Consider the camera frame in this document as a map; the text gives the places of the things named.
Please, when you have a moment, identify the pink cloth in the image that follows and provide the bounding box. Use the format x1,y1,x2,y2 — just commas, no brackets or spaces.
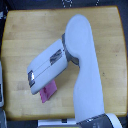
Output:
40,80,57,103

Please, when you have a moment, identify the grey device at left edge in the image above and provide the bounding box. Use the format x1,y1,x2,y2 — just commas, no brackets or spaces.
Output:
0,61,4,108

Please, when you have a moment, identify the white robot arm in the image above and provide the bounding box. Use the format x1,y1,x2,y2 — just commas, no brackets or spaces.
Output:
27,14,123,128

